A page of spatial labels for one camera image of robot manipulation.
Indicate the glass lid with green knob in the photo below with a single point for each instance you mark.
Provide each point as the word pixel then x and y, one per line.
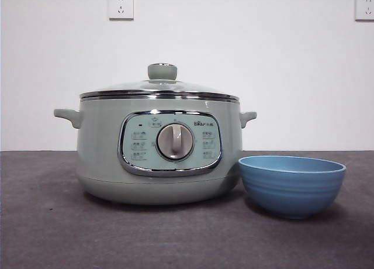
pixel 162 72

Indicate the blue ribbed bowl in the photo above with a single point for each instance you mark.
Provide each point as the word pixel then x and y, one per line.
pixel 292 190

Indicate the pale green electric steamer pot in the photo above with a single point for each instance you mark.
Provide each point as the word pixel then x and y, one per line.
pixel 97 140

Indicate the white wall socket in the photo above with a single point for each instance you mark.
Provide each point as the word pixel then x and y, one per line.
pixel 121 6
pixel 365 7

